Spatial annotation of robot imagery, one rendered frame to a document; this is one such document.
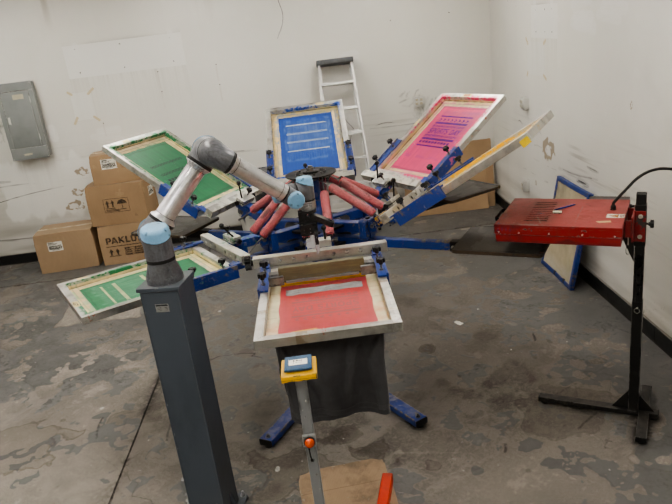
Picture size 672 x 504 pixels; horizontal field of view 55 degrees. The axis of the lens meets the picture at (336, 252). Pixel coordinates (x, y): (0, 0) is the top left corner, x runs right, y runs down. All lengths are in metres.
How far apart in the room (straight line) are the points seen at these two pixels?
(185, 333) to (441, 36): 5.09
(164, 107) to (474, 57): 3.28
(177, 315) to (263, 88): 4.60
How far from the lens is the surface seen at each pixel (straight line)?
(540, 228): 3.20
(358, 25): 7.04
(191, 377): 2.85
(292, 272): 3.07
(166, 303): 2.72
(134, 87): 7.24
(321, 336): 2.55
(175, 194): 2.80
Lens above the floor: 2.11
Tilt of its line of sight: 19 degrees down
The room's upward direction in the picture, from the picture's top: 7 degrees counter-clockwise
